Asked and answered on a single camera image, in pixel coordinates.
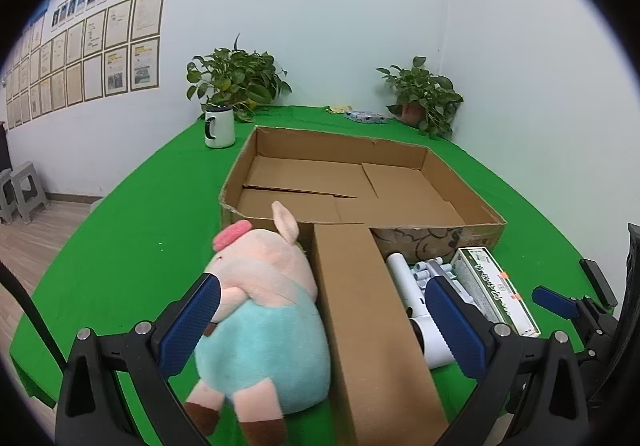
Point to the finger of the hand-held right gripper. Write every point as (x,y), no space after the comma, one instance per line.
(599,281)
(555,302)

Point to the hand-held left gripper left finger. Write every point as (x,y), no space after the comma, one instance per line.
(190,323)

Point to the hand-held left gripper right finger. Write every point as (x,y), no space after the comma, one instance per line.
(455,326)

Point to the pink pig plush toy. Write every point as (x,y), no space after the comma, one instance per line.
(265,336)

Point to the long brown cardboard box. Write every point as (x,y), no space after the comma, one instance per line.
(365,326)

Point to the large shallow cardboard box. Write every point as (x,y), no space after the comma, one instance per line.
(300,171)

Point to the green and white carton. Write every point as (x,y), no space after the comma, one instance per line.
(492,283)

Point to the white plastic tube set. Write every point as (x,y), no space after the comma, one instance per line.
(435,268)

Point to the white enamel mug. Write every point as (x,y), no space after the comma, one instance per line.
(222,129)

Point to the grey plastic stool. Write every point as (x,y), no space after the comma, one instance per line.
(30,186)
(6,196)

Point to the terracotta plant pot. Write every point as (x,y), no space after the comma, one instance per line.
(411,115)

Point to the patterned tissue pack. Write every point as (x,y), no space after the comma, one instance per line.
(367,116)

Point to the small leafy green plant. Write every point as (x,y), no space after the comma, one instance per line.
(430,91)

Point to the yellow paper pad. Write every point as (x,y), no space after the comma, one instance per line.
(340,109)

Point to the green pothos plant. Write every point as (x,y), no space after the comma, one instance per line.
(235,74)

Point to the wall of framed certificates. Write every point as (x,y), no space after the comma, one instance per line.
(120,51)

